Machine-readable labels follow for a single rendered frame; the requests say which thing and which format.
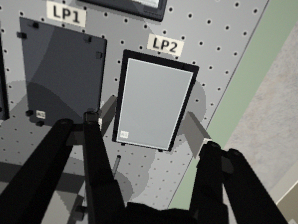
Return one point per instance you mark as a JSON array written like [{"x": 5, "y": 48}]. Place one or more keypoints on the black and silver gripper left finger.
[{"x": 27, "y": 196}]

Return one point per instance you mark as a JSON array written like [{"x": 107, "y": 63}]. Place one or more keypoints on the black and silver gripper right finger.
[{"x": 249, "y": 200}]

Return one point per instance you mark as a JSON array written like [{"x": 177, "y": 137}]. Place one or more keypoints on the grey perforated base plate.
[{"x": 216, "y": 36}]

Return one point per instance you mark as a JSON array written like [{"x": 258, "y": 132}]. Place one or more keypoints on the white button panel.
[{"x": 66, "y": 203}]

